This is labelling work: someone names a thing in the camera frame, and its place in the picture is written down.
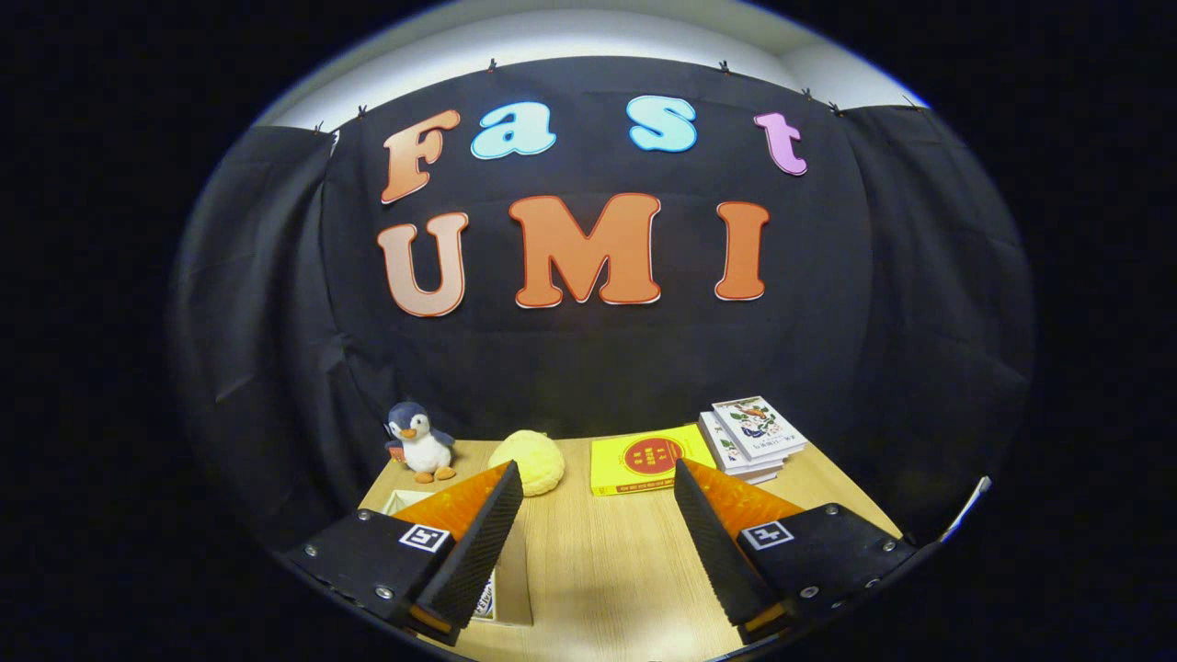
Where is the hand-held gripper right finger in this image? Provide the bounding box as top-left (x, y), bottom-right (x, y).
top-left (673, 458), bottom-right (920, 645)

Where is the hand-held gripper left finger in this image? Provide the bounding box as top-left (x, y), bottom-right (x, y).
top-left (285, 460), bottom-right (525, 646)

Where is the beige fabric storage box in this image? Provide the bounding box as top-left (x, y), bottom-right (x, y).
top-left (380, 489), bottom-right (534, 629)

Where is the yellow bread-shaped plush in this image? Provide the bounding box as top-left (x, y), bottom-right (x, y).
top-left (487, 429), bottom-right (566, 497)

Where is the yellow book red label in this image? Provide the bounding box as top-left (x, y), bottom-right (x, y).
top-left (589, 424), bottom-right (718, 497)

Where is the penguin plush toy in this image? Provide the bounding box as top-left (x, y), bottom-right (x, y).
top-left (384, 402), bottom-right (458, 485)

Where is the white illustrated cover book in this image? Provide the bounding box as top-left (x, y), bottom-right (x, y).
top-left (711, 396), bottom-right (808, 463)

